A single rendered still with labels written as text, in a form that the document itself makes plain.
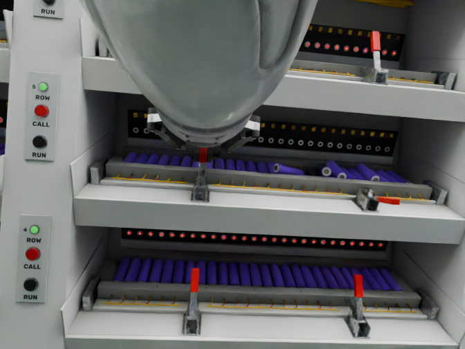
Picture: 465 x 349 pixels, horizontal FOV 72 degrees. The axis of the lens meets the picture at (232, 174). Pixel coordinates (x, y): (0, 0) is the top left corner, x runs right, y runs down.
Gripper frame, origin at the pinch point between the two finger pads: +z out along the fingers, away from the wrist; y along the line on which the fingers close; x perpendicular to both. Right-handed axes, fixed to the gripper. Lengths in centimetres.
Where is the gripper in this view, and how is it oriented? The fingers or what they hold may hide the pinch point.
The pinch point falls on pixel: (203, 148)
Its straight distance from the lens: 49.9
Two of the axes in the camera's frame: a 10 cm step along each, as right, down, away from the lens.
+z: -1.0, 1.4, 9.9
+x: 0.5, -9.9, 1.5
